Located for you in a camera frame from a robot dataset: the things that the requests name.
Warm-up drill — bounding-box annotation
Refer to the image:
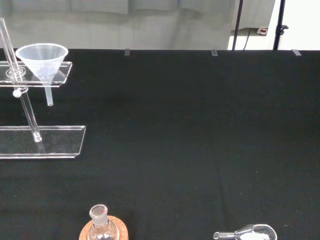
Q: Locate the black bench cloth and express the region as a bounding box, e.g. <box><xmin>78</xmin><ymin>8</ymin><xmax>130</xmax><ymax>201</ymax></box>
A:
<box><xmin>0</xmin><ymin>48</ymin><xmax>320</xmax><ymax>240</ymax></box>

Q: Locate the black floor cable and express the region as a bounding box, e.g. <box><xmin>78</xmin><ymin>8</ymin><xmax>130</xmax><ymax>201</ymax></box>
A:
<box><xmin>243</xmin><ymin>28</ymin><xmax>251</xmax><ymax>51</ymax></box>

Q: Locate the clear acrylic funnel stand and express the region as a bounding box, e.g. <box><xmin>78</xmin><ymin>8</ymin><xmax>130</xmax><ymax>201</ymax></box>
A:
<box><xmin>0</xmin><ymin>17</ymin><xmax>87</xmax><ymax>160</ymax></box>

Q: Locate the black tripod pole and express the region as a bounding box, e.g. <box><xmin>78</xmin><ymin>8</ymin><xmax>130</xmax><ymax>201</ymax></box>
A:
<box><xmin>272</xmin><ymin>0</ymin><xmax>290</xmax><ymax>51</ymax></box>
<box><xmin>231</xmin><ymin>0</ymin><xmax>245</xmax><ymax>51</ymax></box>

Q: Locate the grey backdrop curtain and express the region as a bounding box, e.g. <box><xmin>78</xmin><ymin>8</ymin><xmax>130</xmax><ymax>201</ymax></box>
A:
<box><xmin>0</xmin><ymin>0</ymin><xmax>276</xmax><ymax>50</ymax></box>

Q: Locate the round-bottom glass flask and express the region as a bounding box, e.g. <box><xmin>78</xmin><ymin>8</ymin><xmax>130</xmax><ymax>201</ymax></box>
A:
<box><xmin>87</xmin><ymin>203</ymin><xmax>120</xmax><ymax>240</ymax></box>

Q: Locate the cork ring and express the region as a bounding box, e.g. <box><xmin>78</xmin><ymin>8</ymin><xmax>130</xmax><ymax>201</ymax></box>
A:
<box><xmin>78</xmin><ymin>217</ymin><xmax>128</xmax><ymax>240</ymax></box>

